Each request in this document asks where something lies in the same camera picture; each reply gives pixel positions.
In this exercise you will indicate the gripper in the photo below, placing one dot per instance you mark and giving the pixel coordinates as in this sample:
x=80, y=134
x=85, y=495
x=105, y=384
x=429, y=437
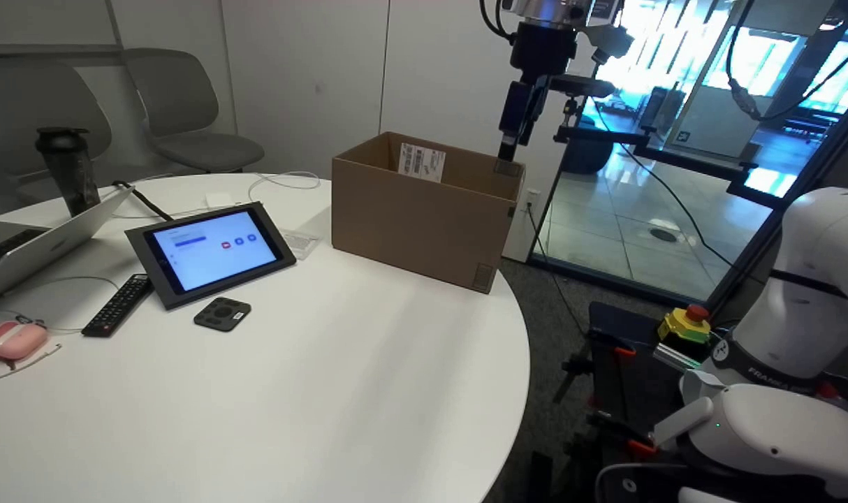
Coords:
x=543, y=50

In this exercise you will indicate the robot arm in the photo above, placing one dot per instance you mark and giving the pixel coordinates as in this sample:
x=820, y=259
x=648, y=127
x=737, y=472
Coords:
x=808, y=279

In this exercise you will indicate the brown cardboard box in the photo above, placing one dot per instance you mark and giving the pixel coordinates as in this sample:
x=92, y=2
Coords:
x=417, y=216

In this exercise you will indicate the round floor drain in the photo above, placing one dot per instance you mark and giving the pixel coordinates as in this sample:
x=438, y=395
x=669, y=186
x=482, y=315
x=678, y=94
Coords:
x=664, y=235

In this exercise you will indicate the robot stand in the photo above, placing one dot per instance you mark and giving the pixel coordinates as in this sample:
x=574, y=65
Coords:
x=612, y=332

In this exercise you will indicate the clear plastic packet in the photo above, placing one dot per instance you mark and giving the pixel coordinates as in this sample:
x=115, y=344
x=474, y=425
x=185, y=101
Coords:
x=300, y=243

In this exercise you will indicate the yellow emergency stop button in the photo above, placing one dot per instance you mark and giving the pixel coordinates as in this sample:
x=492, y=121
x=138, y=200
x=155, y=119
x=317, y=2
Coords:
x=686, y=325

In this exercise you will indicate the grey chair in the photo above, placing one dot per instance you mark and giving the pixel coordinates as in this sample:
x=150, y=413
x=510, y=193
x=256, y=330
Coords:
x=186, y=119
x=33, y=112

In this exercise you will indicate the tablet in dark stand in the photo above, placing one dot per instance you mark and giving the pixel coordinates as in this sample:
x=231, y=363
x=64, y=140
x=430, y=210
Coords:
x=211, y=251

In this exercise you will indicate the small black square remote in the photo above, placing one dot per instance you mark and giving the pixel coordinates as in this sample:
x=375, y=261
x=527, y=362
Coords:
x=222, y=314

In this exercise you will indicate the long black remote control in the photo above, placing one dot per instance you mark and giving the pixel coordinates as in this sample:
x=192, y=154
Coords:
x=119, y=304

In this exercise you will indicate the black shaker bottle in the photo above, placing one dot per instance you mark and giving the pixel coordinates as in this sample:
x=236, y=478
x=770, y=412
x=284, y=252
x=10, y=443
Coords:
x=71, y=175

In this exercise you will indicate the silver laptop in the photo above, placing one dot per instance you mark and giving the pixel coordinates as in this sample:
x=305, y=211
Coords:
x=40, y=244

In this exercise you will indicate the pink earbuds case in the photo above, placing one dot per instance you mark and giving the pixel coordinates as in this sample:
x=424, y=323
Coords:
x=20, y=341

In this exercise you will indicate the white wall socket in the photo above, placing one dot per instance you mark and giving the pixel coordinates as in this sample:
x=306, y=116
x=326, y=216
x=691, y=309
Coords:
x=533, y=200

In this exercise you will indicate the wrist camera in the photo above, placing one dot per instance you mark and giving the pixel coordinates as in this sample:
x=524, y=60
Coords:
x=609, y=43

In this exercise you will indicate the glass wall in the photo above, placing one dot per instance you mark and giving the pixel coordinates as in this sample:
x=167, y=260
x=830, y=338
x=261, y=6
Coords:
x=710, y=84

